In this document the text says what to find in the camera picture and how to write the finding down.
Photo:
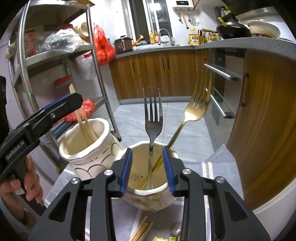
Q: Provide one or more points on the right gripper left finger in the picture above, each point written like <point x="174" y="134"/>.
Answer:
<point x="65" y="217"/>

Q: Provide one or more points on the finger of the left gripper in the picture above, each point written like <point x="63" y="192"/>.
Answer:
<point x="61" y="101"/>
<point x="42" y="121"/>

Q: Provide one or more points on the white water heater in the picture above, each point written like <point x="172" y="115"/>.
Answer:
<point x="180" y="4"/>

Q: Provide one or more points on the wooden chopstick in holder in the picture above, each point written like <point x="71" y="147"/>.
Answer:
<point x="82" y="126"/>

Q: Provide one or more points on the cream ceramic double utensil holder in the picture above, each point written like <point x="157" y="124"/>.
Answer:
<point x="89" y="160"/>

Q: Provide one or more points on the person's left hand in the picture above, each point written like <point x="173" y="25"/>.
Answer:
<point x="31" y="183"/>

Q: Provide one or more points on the yellow tin container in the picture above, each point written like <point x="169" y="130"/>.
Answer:
<point x="194" y="39"/>

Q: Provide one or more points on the electric pressure cooker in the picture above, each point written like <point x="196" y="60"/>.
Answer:
<point x="123" y="44"/>

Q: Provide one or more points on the gold metal fork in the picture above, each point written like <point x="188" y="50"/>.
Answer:
<point x="194" y="111"/>

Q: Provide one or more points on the black wok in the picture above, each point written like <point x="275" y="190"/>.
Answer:
<point x="231" y="30"/>

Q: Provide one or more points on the steel shelving rack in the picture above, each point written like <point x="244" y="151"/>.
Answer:
<point x="35" y="13"/>

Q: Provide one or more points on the built-in steel oven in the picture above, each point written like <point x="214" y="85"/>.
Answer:
<point x="227" y="68"/>

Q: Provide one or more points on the clear plastic bag on shelf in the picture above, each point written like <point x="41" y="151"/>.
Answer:
<point x="65" y="40"/>

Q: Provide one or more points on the wooden kitchen cabinets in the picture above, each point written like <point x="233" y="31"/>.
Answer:
<point x="262" y="139"/>

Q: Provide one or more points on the kitchen faucet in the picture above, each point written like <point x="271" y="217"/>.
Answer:
<point x="164" y="38"/>

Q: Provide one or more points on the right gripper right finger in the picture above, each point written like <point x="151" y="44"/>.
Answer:
<point x="229" y="217"/>

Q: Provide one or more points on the dark steel fork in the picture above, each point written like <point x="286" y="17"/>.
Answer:
<point x="153" y="127"/>

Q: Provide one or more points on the wooden chopstick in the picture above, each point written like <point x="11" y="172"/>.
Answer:
<point x="82" y="126"/>
<point x="138" y="228"/>
<point x="92" y="133"/>
<point x="143" y="231"/>

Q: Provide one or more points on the red plastic bag hanging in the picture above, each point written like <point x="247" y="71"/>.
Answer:
<point x="104" y="51"/>

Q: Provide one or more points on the red plastic bag low shelf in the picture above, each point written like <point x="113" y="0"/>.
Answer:
<point x="87" y="107"/>

